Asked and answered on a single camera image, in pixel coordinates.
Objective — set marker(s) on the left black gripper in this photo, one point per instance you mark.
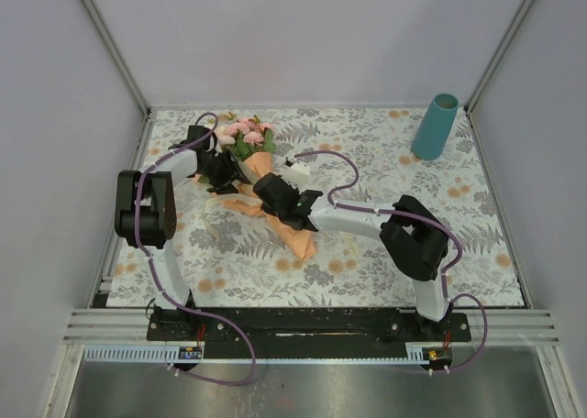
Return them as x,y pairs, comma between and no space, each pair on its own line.
231,173

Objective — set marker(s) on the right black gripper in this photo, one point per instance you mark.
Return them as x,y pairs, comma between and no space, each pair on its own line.
289,185

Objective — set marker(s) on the pink flower bunch green stems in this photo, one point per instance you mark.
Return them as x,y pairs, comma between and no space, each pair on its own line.
244,136

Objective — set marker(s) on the orange beige wrapping paper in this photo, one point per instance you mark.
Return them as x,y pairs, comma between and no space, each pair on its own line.
301,243

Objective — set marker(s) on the cream printed ribbon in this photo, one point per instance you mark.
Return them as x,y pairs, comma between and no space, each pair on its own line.
244,200

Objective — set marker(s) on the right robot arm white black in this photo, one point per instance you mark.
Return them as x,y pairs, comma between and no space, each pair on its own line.
413,238

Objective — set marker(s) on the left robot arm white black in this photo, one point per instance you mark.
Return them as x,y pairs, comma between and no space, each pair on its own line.
145,211

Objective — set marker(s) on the teal cylindrical vase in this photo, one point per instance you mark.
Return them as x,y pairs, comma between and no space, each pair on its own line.
433,132

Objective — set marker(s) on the floral patterned table mat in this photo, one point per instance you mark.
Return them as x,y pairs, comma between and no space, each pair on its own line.
231,259

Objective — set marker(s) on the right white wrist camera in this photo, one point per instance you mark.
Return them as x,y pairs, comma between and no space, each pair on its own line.
297,174

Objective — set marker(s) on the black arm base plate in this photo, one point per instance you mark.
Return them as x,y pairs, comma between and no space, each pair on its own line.
380,323

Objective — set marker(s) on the left aluminium frame post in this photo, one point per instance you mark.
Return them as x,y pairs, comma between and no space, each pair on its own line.
103,31

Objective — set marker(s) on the white slotted cable duct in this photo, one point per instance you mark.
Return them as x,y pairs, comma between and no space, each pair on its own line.
264,352

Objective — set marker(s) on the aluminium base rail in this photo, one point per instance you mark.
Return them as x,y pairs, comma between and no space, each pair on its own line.
505,327

